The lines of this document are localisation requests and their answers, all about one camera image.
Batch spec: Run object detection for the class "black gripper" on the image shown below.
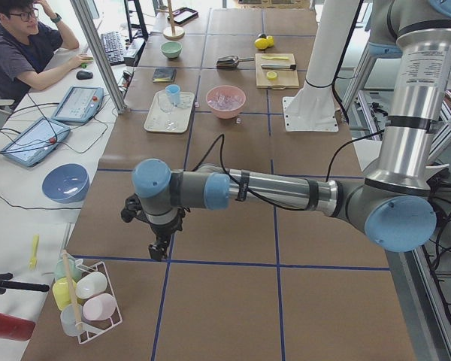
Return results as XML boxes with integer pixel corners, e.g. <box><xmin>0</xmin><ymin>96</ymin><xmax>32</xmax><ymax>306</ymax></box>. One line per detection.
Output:
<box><xmin>120</xmin><ymin>194</ymin><xmax>186</xmax><ymax>261</ymax></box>

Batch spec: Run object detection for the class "pink bowl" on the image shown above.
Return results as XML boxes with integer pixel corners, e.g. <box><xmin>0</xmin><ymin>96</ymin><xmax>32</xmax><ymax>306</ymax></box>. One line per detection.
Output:
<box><xmin>206</xmin><ymin>85</ymin><xmax>247</xmax><ymax>119</ymax></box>

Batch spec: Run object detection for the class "metal ice scoop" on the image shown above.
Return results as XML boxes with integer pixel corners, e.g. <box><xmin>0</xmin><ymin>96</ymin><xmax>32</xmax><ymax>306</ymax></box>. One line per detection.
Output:
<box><xmin>216</xmin><ymin>55</ymin><xmax>255</xmax><ymax>69</ymax></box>

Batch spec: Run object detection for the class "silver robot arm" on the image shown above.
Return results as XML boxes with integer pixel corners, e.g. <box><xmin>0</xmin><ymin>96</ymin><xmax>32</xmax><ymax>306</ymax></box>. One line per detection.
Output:
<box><xmin>121</xmin><ymin>1</ymin><xmax>451</xmax><ymax>261</ymax></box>

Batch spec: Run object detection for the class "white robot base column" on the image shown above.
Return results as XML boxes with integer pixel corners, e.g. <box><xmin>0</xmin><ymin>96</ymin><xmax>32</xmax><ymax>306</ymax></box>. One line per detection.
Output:
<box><xmin>283</xmin><ymin>0</ymin><xmax>362</xmax><ymax>132</ymax></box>

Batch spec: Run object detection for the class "white cup in rack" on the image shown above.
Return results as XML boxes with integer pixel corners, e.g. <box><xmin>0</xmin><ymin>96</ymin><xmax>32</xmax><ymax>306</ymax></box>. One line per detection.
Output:
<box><xmin>76</xmin><ymin>272</ymin><xmax>107</xmax><ymax>299</ymax></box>

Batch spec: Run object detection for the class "pink cup in rack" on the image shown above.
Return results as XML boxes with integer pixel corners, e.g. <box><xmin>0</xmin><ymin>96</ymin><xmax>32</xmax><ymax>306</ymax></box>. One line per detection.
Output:
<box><xmin>83</xmin><ymin>293</ymin><xmax>117</xmax><ymax>321</ymax></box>

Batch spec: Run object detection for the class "green cup in rack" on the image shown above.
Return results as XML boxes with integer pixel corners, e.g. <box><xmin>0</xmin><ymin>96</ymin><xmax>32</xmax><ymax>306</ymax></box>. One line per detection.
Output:
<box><xmin>54</xmin><ymin>258</ymin><xmax>82</xmax><ymax>282</ymax></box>

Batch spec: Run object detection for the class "yellow cup in rack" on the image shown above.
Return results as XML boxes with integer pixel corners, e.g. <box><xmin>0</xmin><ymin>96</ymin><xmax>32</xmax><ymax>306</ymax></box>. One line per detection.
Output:
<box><xmin>52</xmin><ymin>278</ymin><xmax>71</xmax><ymax>311</ymax></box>

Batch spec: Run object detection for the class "clear cup in rack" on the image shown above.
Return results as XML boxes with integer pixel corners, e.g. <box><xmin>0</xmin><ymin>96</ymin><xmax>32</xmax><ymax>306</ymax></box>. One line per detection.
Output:
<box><xmin>60</xmin><ymin>304</ymin><xmax>83</xmax><ymax>337</ymax></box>

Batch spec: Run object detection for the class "blue plastic cup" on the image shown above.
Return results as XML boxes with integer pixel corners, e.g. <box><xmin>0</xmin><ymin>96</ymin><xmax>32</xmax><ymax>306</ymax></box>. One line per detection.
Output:
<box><xmin>165</xmin><ymin>84</ymin><xmax>180</xmax><ymax>106</ymax></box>

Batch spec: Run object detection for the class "clear ice cubes pile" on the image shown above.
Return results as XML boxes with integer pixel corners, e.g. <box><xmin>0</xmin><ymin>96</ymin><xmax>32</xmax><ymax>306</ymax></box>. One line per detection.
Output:
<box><xmin>207</xmin><ymin>90</ymin><xmax>243</xmax><ymax>111</ymax></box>

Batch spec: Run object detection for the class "white dish rack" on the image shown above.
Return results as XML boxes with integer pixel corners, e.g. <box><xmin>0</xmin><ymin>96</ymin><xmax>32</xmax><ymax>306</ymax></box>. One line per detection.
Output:
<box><xmin>52</xmin><ymin>251</ymin><xmax>123</xmax><ymax>344</ymax></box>

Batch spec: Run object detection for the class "wooden stick in rack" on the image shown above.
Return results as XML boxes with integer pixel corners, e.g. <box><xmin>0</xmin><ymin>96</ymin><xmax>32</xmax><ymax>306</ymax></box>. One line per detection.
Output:
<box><xmin>62</xmin><ymin>250</ymin><xmax>83</xmax><ymax>335</ymax></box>

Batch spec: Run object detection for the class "blue bowl on side table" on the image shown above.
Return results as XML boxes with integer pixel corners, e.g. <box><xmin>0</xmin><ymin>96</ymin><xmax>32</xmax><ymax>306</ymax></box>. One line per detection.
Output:
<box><xmin>41</xmin><ymin>163</ymin><xmax>90</xmax><ymax>204</ymax></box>

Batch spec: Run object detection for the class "yellow plastic fork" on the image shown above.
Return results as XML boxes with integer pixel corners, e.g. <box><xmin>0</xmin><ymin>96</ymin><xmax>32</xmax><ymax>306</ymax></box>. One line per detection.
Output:
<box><xmin>29</xmin><ymin>235</ymin><xmax>40</xmax><ymax>270</ymax></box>

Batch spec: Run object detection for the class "cream bear tray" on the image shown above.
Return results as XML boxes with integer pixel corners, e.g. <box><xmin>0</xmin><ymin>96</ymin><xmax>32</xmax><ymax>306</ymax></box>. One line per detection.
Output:
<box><xmin>144</xmin><ymin>90</ymin><xmax>195</xmax><ymax>134</ymax></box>

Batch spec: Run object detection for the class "clear wine glass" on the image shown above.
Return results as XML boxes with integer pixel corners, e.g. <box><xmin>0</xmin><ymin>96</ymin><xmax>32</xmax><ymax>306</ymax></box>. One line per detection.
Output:
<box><xmin>157</xmin><ymin>90</ymin><xmax>177</xmax><ymax>131</ymax></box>

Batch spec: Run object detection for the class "lower blue teach pendant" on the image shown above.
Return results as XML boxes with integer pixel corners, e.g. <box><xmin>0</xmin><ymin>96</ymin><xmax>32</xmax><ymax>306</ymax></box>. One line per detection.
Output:
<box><xmin>1</xmin><ymin>117</ymin><xmax>71</xmax><ymax>167</ymax></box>

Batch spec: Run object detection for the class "blue teach pendant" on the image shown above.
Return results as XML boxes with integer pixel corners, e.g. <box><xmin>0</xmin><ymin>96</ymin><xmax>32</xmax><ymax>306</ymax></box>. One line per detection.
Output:
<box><xmin>52</xmin><ymin>86</ymin><xmax>104</xmax><ymax>124</ymax></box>
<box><xmin>1</xmin><ymin>117</ymin><xmax>71</xmax><ymax>167</ymax></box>

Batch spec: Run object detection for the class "upper blue teach pendant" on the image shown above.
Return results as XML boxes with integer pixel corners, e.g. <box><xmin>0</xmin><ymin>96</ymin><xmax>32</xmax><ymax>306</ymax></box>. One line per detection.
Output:
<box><xmin>52</xmin><ymin>86</ymin><xmax>104</xmax><ymax>124</ymax></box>

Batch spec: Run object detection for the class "grey folded cloth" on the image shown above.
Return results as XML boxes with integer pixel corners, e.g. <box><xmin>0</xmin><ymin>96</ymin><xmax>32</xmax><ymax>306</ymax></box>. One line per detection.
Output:
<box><xmin>152</xmin><ymin>68</ymin><xmax>177</xmax><ymax>83</ymax></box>

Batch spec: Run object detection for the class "red bottle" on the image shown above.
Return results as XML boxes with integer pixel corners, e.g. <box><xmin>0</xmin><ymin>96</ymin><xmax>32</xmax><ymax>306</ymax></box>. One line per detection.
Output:
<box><xmin>0</xmin><ymin>313</ymin><xmax>35</xmax><ymax>341</ymax></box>

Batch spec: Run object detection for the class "black computer mouse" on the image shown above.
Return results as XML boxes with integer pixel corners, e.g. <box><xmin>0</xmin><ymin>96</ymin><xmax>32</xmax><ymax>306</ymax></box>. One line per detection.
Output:
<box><xmin>76</xmin><ymin>70</ymin><xmax>93</xmax><ymax>80</ymax></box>

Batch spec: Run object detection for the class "green bowl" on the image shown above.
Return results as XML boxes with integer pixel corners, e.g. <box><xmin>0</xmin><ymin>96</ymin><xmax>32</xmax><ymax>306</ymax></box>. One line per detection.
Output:
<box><xmin>161</xmin><ymin>41</ymin><xmax>183</xmax><ymax>59</ymax></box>

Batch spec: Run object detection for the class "lemon half slice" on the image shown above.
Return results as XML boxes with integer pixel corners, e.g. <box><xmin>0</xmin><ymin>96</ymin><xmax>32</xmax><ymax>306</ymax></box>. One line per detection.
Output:
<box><xmin>266</xmin><ymin>71</ymin><xmax>278</xmax><ymax>81</ymax></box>

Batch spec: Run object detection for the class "metal rod tool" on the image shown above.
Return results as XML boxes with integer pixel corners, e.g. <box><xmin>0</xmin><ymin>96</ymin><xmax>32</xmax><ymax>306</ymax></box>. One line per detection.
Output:
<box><xmin>260</xmin><ymin>64</ymin><xmax>296</xmax><ymax>71</ymax></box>

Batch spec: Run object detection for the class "black keyboard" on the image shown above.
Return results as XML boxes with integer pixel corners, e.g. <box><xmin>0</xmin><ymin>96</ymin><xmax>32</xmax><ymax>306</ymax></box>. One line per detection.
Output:
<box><xmin>100</xmin><ymin>31</ymin><xmax>126</xmax><ymax>65</ymax></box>

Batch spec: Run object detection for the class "wooden cutting board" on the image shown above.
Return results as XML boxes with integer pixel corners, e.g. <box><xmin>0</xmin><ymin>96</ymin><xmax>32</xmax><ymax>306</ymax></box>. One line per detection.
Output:
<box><xmin>255</xmin><ymin>53</ymin><xmax>299</xmax><ymax>89</ymax></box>

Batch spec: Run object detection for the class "wooden mug tree stand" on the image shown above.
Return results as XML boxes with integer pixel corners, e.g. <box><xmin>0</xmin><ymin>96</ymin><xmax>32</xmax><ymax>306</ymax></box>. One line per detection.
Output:
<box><xmin>162</xmin><ymin>0</ymin><xmax>185</xmax><ymax>41</ymax></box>

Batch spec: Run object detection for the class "yellow plastic knife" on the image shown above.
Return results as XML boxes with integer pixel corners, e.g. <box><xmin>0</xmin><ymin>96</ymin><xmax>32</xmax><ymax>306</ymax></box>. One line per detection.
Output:
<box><xmin>261</xmin><ymin>55</ymin><xmax>289</xmax><ymax>61</ymax></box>

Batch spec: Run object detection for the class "large yellow lemon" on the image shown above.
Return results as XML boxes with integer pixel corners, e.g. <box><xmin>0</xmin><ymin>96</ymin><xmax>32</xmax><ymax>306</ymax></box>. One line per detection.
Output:
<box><xmin>254</xmin><ymin>38</ymin><xmax>269</xmax><ymax>50</ymax></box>

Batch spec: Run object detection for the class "small yellow lemon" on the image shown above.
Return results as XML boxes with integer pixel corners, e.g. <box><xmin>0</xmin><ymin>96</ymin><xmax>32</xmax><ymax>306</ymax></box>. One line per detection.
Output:
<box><xmin>266</xmin><ymin>35</ymin><xmax>274</xmax><ymax>47</ymax></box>

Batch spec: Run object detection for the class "seated person in grey shirt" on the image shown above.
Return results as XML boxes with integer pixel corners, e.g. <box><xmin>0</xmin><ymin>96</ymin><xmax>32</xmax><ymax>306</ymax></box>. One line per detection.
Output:
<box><xmin>0</xmin><ymin>1</ymin><xmax>92</xmax><ymax>103</ymax></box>

